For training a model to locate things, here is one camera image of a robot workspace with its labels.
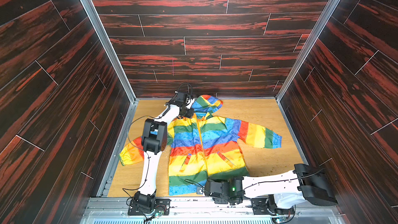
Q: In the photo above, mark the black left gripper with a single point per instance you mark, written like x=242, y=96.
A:
x=190, y=110

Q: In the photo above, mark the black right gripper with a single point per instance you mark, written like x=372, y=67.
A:
x=207, y=190

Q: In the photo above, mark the rainbow striped hooded jacket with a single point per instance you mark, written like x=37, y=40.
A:
x=205, y=146

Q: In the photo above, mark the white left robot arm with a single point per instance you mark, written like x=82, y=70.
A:
x=148, y=148

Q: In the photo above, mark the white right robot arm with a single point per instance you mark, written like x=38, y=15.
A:
x=275, y=195

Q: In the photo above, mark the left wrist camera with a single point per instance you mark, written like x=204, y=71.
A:
x=181, y=99

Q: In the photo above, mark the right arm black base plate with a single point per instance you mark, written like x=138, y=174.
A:
x=267, y=206

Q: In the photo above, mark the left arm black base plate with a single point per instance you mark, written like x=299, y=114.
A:
x=157, y=207

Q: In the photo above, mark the aluminium left floor rail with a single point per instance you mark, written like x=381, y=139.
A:
x=110, y=142

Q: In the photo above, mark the aluminium front frame rail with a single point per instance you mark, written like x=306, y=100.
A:
x=202, y=210

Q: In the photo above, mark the aluminium corner post left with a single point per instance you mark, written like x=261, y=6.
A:
x=94, y=18

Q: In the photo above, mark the aluminium corner post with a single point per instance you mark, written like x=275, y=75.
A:
x=94, y=18
x=315, y=33

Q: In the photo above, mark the aluminium corner post right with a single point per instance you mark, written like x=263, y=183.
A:
x=315, y=33

